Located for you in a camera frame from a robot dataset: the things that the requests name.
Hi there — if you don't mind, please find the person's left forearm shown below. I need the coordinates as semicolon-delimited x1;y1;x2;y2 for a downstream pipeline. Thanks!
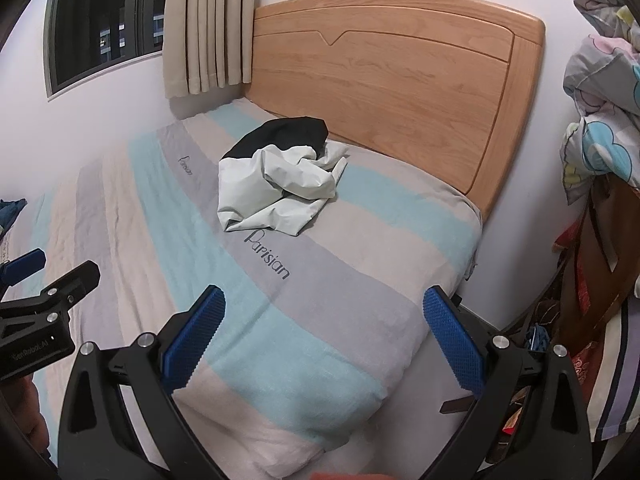
0;374;44;467

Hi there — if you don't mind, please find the dark brown strap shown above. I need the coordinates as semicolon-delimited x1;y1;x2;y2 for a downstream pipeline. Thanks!
439;394;477;417

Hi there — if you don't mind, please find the beige curtain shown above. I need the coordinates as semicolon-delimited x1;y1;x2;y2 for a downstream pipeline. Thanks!
162;0;255;100

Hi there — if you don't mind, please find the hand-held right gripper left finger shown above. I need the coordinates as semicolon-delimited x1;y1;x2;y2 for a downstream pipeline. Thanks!
57;284;228;480

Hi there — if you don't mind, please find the brown hanging garment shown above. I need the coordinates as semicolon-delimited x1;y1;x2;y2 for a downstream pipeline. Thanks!
551;175;640;362

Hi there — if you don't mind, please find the blue garment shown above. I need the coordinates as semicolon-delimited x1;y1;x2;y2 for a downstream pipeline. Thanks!
0;199;27;232

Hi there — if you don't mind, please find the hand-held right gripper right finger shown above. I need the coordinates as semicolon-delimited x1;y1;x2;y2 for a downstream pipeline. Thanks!
422;285;594;480

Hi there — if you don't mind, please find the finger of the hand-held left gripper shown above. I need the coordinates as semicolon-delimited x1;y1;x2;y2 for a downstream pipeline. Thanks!
0;249;47;292
0;260;101;343

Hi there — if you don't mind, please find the pastel printed blanket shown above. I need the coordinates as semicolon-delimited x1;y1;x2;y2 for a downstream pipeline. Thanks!
560;0;640;207

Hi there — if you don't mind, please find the dark framed window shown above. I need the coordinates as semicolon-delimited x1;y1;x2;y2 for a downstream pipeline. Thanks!
44;0;174;102

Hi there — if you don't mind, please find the white and black jacket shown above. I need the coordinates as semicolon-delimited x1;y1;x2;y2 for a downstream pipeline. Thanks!
216;116;350;237

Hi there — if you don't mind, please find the striped hanging cloth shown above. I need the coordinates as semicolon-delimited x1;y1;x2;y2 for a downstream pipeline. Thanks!
589;300;640;442

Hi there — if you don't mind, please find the wooden headboard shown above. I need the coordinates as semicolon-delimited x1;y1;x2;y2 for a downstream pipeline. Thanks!
243;0;546;227

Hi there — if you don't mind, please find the bed with striped sheet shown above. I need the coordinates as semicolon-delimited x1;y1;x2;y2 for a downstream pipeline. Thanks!
0;97;484;479

